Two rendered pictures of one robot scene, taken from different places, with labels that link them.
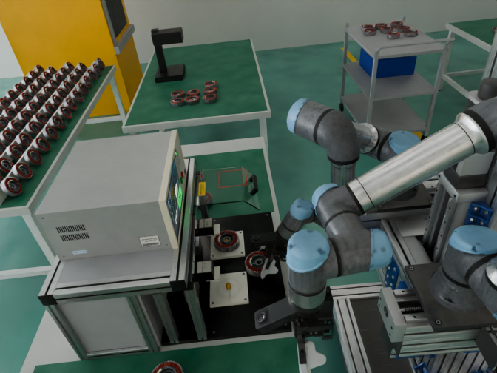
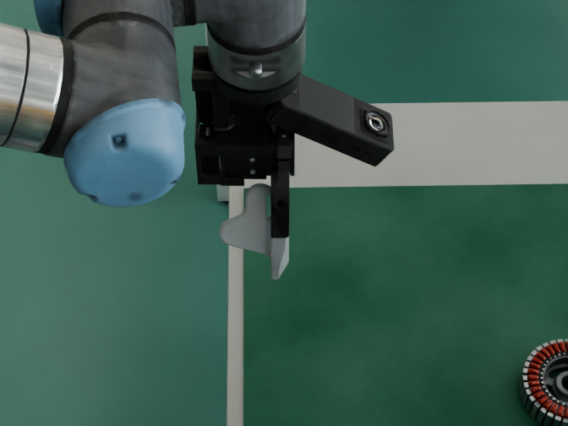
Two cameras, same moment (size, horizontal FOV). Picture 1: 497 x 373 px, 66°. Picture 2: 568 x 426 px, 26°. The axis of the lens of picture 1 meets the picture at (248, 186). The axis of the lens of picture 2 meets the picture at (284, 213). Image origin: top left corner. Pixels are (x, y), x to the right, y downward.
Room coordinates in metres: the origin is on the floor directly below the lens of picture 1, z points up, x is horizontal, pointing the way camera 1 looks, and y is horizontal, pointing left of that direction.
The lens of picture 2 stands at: (1.14, -0.08, 2.05)
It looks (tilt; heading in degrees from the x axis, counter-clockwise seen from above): 54 degrees down; 179
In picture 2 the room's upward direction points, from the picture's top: straight up
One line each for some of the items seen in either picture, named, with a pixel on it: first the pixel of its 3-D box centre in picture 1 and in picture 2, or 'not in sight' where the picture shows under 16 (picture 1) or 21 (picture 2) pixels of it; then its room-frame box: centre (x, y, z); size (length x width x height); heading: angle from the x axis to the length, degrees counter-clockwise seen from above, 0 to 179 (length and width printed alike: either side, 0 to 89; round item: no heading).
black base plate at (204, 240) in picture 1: (225, 268); not in sight; (1.09, 0.14, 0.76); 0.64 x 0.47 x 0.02; 0
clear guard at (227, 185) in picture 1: (217, 190); not in sight; (1.27, 0.13, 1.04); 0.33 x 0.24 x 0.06; 90
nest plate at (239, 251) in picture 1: (227, 244); not in sight; (1.21, 0.12, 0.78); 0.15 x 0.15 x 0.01; 0
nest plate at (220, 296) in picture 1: (228, 289); not in sight; (0.97, 0.12, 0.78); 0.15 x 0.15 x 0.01; 0
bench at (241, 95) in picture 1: (206, 110); not in sight; (3.46, 0.33, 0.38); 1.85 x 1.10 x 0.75; 0
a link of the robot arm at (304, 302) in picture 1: (306, 287); (256, 44); (0.48, -0.10, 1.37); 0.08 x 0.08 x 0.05
